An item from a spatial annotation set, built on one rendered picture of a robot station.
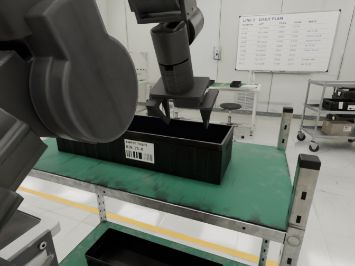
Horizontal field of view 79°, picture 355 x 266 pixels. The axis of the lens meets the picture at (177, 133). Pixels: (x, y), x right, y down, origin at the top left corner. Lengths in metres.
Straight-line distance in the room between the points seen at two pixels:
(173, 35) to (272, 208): 0.40
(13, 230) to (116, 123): 0.25
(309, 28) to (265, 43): 0.79
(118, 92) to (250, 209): 0.41
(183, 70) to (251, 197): 0.34
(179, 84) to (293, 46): 4.92
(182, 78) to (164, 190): 0.29
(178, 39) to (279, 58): 4.92
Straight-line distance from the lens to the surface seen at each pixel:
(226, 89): 3.75
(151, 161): 0.63
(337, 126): 3.79
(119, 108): 0.18
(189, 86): 0.39
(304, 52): 5.28
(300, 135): 3.98
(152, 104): 0.43
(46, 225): 0.37
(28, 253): 0.35
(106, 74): 0.17
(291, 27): 5.27
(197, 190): 0.55
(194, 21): 0.41
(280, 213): 0.53
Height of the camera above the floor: 1.26
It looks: 19 degrees down
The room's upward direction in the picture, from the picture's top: straight up
